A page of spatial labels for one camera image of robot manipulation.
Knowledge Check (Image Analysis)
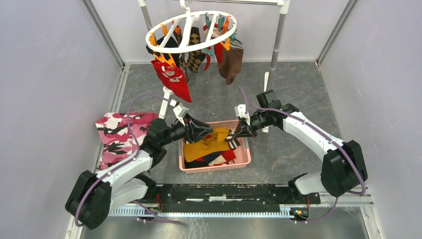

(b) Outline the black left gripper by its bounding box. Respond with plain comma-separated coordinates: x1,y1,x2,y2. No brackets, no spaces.
160,113,213,146

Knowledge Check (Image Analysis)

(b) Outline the red cloth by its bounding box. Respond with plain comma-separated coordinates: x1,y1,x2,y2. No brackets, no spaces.
151,60,192,103

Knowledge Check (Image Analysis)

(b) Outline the black sock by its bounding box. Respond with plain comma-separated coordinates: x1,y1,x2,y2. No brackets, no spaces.
157,37,180,67

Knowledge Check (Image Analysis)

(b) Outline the yellow cloth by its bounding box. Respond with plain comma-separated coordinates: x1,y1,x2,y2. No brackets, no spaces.
204,128,241,151

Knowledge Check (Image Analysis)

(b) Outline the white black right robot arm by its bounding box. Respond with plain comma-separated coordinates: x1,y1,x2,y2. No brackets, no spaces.
231,88,368,203

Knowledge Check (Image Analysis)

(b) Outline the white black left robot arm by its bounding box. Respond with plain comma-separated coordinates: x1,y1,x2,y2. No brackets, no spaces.
65,114,213,230

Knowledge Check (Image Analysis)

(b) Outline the orange clothes clip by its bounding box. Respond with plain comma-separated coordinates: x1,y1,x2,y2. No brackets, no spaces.
153,52,176,67
220,38,230,51

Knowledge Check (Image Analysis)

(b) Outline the teal clothes clip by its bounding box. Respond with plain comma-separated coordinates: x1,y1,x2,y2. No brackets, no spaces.
204,46,215,58

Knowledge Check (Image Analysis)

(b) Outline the white round clip hanger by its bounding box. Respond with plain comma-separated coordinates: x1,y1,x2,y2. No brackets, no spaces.
145,0,237,54

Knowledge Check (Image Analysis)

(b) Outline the pink perforated plastic basket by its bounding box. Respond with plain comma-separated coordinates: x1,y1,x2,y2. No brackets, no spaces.
178,138,251,173

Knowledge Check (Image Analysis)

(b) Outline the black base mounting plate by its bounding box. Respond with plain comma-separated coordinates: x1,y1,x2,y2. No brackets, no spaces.
139,184,321,213

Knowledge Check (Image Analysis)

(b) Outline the argyle brown yellow sock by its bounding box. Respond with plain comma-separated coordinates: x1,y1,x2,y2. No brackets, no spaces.
186,27,207,74

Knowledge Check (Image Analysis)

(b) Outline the pink camouflage folded cloth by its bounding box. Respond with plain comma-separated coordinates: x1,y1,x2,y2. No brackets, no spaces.
95,113,158,171

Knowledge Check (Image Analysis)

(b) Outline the red white santa sock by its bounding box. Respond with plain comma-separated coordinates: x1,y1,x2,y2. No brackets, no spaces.
204,24,223,71

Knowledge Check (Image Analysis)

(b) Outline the white metal drying rack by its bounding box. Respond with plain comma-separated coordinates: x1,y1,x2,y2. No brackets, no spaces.
137,0,291,133

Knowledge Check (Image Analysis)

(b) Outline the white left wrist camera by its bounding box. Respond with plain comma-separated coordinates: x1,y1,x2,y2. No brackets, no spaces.
170,100,189,126

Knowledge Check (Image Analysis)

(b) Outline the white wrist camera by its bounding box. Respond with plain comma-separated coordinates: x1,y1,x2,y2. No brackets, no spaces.
234,104,250,125
170,100,189,126

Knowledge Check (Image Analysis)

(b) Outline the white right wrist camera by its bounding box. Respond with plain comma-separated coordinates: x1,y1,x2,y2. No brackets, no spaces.
234,104,250,125

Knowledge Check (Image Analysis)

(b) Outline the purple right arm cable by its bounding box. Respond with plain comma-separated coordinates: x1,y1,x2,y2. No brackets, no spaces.
238,87,367,225

